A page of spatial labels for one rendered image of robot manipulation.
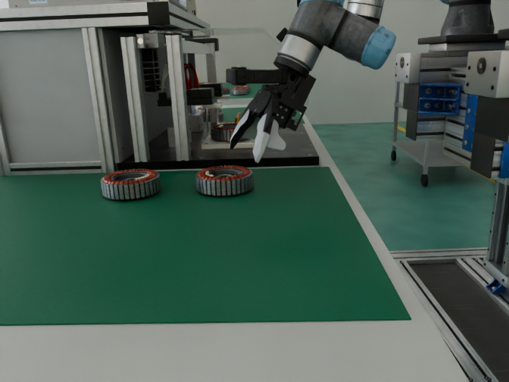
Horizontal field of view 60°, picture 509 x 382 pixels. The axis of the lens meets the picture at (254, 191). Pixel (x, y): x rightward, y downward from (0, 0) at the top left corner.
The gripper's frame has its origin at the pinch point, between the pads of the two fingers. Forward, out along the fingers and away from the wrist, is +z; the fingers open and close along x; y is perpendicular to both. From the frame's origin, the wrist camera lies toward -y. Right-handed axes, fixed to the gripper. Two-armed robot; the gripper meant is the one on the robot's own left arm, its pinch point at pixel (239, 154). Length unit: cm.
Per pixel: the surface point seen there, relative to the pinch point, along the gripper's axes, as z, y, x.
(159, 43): -14.9, -17.9, 30.5
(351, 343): 10, -3, -51
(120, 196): 16.4, -17.1, 1.4
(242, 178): 3.7, 0.5, -5.3
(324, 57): -164, 257, 488
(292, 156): -4.5, 17.3, 11.5
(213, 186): 7.4, -3.7, -4.4
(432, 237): -1, 166, 94
